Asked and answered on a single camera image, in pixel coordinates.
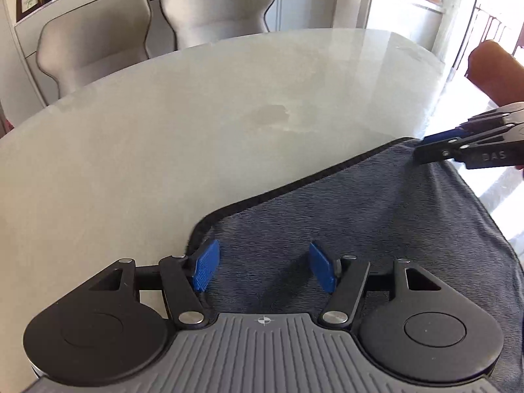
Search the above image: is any dark grey towel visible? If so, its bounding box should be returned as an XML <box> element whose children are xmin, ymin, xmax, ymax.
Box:
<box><xmin>186</xmin><ymin>137</ymin><xmax>524</xmax><ymax>393</ymax></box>

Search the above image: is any grey upholstered chair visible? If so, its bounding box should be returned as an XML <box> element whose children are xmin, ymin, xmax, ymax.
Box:
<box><xmin>36</xmin><ymin>0</ymin><xmax>153</xmax><ymax>100</ymax></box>
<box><xmin>158</xmin><ymin>0</ymin><xmax>276</xmax><ymax>50</ymax></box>

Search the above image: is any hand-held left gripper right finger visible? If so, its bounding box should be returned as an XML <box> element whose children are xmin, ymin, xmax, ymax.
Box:
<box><xmin>309</xmin><ymin>241</ymin><xmax>445</xmax><ymax>325</ymax></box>

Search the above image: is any person's right forearm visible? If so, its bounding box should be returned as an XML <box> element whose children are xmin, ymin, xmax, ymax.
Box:
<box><xmin>466</xmin><ymin>40</ymin><xmax>524</xmax><ymax>105</ymax></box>

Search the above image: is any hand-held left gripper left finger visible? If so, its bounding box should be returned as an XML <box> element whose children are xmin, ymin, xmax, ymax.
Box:
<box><xmin>87</xmin><ymin>239</ymin><xmax>221</xmax><ymax>330</ymax></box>

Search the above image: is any dark wooden picture frame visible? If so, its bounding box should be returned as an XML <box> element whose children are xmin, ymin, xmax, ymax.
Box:
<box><xmin>16</xmin><ymin>0</ymin><xmax>48</xmax><ymax>23</ymax></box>

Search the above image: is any dark balcony railing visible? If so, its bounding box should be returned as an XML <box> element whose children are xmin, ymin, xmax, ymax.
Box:
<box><xmin>464</xmin><ymin>2</ymin><xmax>524</xmax><ymax>78</ymax></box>

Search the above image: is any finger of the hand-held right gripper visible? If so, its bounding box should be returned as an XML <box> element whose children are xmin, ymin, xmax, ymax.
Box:
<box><xmin>421</xmin><ymin>102</ymin><xmax>524</xmax><ymax>145</ymax></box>
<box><xmin>413</xmin><ymin>123</ymin><xmax>524</xmax><ymax>170</ymax></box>

